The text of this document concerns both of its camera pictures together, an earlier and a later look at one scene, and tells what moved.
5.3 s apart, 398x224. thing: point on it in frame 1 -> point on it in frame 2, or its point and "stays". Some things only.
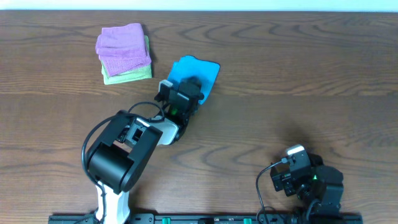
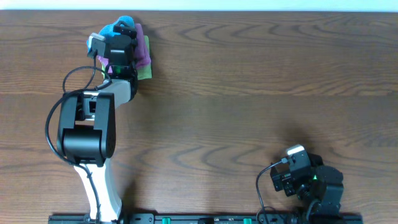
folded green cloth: (142, 73) stays
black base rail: (209, 219) stays
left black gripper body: (189, 92) -> (121, 41)
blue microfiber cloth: (188, 66) -> (108, 30)
